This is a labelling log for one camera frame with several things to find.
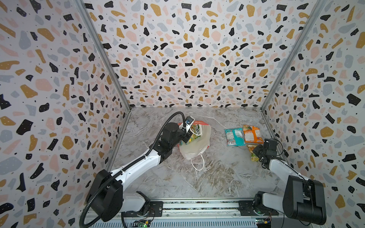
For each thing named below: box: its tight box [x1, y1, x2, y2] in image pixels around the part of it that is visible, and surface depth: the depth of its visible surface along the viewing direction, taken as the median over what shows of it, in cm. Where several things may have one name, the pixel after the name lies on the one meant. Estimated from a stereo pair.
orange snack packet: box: [243, 124, 264, 144], surface depth 105 cm
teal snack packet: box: [223, 127, 247, 146], surface depth 102 cm
